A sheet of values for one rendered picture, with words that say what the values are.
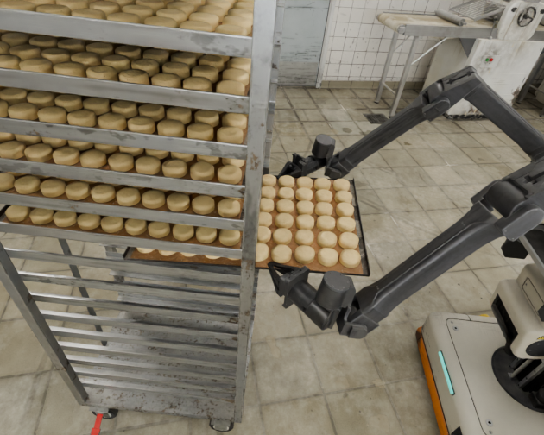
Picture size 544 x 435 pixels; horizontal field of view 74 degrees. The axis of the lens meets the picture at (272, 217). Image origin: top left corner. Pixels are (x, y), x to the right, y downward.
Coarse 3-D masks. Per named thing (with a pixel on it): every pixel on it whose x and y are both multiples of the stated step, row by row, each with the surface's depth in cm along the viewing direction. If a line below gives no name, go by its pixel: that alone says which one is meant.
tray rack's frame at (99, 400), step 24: (0, 264) 87; (24, 288) 96; (24, 312) 100; (120, 312) 170; (48, 336) 110; (144, 336) 162; (168, 336) 163; (192, 336) 164; (120, 360) 153; (144, 360) 154; (72, 384) 129; (144, 384) 146; (96, 408) 141; (120, 408) 140; (144, 408) 140; (168, 408) 140; (192, 408) 141; (216, 408) 142
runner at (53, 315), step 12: (48, 312) 108; (60, 312) 109; (96, 324) 107; (108, 324) 106; (120, 324) 106; (132, 324) 105; (144, 324) 105; (156, 324) 109; (168, 324) 109; (204, 336) 107; (216, 336) 106; (228, 336) 106
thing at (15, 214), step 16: (16, 208) 86; (32, 208) 90; (32, 224) 86; (48, 224) 86; (64, 224) 85; (80, 224) 85; (96, 224) 86; (112, 224) 85; (128, 224) 86; (144, 224) 86; (160, 224) 87; (176, 224) 87; (176, 240) 86; (192, 240) 86; (208, 240) 85; (224, 240) 85; (240, 240) 88
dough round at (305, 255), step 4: (296, 248) 90; (300, 248) 90; (304, 248) 90; (308, 248) 90; (312, 248) 90; (296, 252) 88; (300, 252) 88; (304, 252) 88; (308, 252) 88; (312, 252) 88; (296, 256) 88; (300, 256) 87; (304, 256) 87; (308, 256) 87; (312, 256) 88; (296, 260) 89; (300, 260) 87; (304, 260) 87; (308, 260) 87; (312, 260) 88
